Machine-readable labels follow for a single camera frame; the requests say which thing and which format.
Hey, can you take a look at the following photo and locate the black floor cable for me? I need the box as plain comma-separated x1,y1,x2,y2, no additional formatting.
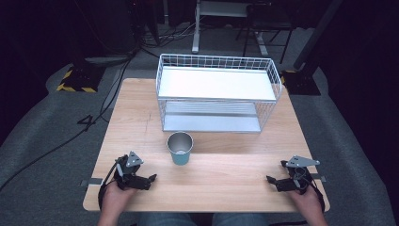
0,57,134,193

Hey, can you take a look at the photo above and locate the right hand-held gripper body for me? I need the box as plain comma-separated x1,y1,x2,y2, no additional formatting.
275,154,321,195

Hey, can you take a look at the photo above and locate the person's right hand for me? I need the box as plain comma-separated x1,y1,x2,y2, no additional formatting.
287,184,325,218

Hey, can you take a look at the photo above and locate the dark metal stand post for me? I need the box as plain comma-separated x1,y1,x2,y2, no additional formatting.
293,0,344,72

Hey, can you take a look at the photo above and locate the hand-held gripper cable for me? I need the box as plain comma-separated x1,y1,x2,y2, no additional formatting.
97,161,120,211
308,175,326,213

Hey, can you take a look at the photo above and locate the black yellow striped stand base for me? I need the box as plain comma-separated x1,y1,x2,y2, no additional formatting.
279,69,322,96
56,63,106,94

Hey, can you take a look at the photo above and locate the blue metal cup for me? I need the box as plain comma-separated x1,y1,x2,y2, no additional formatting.
166,131,195,167

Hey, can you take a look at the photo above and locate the right hand-held gripper cable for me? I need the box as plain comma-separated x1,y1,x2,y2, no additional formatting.
308,175,326,213

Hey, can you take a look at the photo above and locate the black chair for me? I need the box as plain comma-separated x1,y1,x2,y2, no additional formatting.
235,2,297,65

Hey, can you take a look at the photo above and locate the person's left hand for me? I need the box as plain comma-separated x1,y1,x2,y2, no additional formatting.
101,180,139,218

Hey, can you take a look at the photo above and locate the grey tape strip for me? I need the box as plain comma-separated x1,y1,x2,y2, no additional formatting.
80,177,104,188
311,172,327,184

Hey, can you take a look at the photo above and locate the white desk frame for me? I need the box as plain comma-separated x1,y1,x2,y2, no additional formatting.
191,0,270,57

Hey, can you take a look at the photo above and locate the left hand-held gripper cable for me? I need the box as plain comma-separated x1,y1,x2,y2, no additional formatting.
97,161,120,211

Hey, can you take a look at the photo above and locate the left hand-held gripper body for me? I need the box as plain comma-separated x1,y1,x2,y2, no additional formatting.
113,151,152,191

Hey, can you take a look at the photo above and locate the white wire shelf rack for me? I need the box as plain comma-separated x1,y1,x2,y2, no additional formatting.
155,53,283,134

